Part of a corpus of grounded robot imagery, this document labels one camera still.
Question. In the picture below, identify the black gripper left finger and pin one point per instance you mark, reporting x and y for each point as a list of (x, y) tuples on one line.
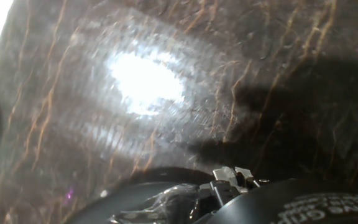
[(221, 189)]

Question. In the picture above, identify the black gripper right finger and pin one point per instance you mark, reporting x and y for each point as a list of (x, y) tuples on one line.
[(244, 177)]

